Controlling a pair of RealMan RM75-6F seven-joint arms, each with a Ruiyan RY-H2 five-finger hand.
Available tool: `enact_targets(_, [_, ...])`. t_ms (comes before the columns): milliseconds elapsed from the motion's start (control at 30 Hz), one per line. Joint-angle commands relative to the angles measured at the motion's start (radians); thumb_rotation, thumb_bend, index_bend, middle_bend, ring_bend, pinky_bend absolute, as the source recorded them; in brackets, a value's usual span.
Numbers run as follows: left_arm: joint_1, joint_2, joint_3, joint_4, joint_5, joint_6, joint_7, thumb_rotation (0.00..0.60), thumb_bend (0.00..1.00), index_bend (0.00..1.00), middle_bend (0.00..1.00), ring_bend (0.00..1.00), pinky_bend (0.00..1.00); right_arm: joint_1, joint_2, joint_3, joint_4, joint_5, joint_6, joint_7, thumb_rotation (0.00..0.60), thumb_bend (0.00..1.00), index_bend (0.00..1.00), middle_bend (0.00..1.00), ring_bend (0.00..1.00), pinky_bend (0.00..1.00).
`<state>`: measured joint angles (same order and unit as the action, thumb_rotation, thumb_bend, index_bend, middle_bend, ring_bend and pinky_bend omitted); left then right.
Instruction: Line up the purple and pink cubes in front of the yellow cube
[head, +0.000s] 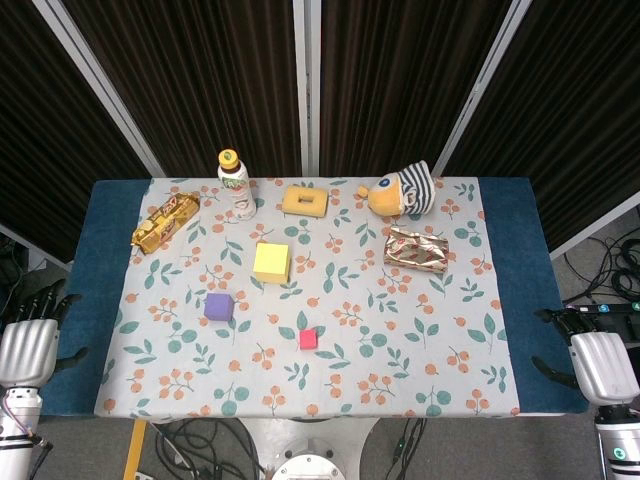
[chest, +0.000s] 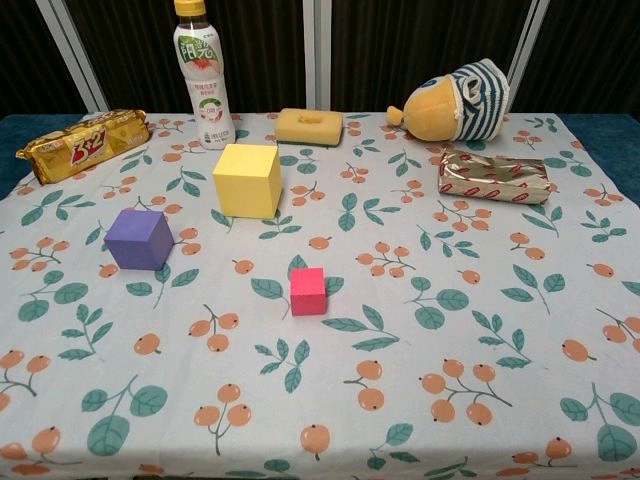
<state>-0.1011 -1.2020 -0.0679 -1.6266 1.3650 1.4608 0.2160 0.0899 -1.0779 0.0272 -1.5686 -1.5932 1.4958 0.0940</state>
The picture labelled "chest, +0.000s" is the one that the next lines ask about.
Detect small red foam cube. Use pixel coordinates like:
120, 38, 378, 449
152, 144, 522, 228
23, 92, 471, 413
289, 267, 327, 317

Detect purple foam cube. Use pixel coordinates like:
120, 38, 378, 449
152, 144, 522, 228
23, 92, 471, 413
103, 208, 175, 272

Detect large yellow foam cube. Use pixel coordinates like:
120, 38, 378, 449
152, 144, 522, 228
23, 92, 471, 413
212, 143, 283, 220

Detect yellow sponge with hole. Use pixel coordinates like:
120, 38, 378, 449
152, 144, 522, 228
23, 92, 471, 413
274, 107, 345, 150

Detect floral fruit print tablecloth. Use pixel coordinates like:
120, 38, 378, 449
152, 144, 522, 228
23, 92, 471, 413
0, 110, 640, 480

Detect yellow plush toy striped hat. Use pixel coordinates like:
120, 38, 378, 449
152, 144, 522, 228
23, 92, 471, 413
386, 57, 511, 143

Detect gold foil pack red print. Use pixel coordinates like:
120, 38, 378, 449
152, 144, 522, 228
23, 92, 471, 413
437, 146, 553, 206

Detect white drink bottle yellow cap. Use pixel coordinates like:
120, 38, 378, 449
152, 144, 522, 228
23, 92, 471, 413
172, 0, 237, 152

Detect gold biscuit pack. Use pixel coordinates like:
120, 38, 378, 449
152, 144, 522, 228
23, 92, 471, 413
14, 108, 153, 186

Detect dark partition panel white frame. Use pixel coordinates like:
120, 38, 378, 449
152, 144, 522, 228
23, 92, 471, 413
49, 0, 321, 114
309, 0, 541, 112
0, 0, 109, 117
509, 0, 640, 116

